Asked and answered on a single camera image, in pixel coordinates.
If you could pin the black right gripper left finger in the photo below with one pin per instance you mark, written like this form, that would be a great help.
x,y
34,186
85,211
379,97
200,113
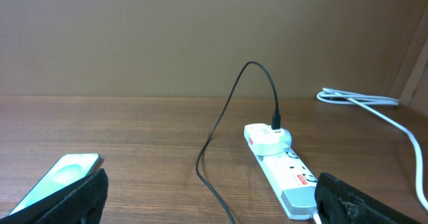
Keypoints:
x,y
80,202

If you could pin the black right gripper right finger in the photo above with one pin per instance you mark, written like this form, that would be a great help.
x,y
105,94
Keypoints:
x,y
339,203

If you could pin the turquoise screen smartphone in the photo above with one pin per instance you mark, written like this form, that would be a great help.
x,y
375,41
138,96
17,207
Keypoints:
x,y
67,170

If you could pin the white power strip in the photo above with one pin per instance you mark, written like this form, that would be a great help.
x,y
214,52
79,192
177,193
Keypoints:
x,y
292,182

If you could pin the white USB wall charger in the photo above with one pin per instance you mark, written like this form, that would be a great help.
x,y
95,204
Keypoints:
x,y
264,141

